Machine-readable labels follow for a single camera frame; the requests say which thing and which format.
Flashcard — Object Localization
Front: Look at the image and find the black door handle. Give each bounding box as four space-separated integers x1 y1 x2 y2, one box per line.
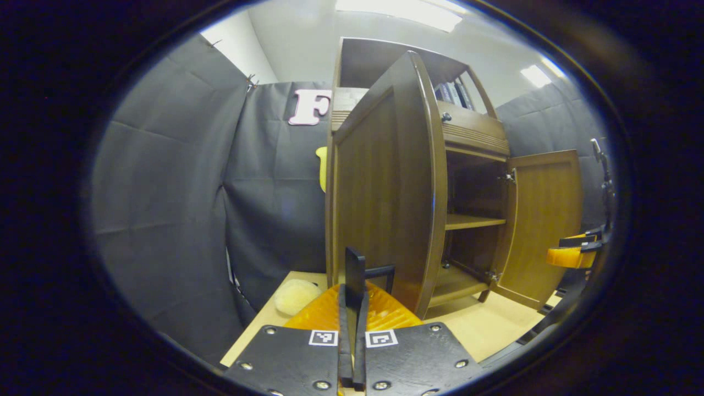
345 246 395 309

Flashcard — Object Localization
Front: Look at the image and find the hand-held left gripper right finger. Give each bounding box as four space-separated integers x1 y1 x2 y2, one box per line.
353 280 485 396

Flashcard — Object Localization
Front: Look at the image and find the wooden cabinet drawer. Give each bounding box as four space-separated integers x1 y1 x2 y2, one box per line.
331 87 511 156

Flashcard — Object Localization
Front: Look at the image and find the wooden inner shelf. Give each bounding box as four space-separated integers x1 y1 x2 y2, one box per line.
444 213 507 230

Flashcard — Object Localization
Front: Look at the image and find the wooden shoe cabinet door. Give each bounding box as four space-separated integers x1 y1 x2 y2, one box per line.
328 51 449 320
489 150 584 310

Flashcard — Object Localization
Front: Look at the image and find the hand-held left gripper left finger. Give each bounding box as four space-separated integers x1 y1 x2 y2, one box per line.
223 283 355 396

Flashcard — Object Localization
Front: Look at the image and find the yellow plush toy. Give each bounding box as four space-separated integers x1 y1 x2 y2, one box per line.
274 279 322 317

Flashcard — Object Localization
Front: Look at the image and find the large ceiling light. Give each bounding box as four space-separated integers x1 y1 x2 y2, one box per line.
335 0 463 32

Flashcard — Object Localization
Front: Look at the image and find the wooden double-door shoe cabinet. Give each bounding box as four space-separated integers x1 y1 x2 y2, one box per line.
324 37 515 309

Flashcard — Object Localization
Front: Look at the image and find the small ceiling light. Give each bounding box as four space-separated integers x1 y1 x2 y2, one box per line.
520 64 552 89

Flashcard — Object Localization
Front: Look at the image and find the black backdrop cloth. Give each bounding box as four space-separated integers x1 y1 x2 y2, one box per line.
88 33 611 366

